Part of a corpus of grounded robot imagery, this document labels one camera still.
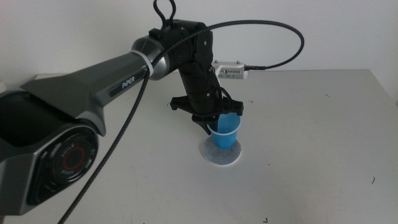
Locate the blue plastic cup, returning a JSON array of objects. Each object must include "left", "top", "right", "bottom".
[{"left": 206, "top": 112, "right": 243, "bottom": 150}]

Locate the round grey felt cup mat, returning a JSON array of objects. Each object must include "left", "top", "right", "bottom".
[{"left": 198, "top": 135, "right": 243, "bottom": 167}]

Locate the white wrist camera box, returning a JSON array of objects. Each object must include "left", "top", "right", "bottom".
[{"left": 211, "top": 60, "right": 251, "bottom": 80}]

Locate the black cable loop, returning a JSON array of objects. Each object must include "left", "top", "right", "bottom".
[{"left": 152, "top": 0, "right": 177, "bottom": 28}]

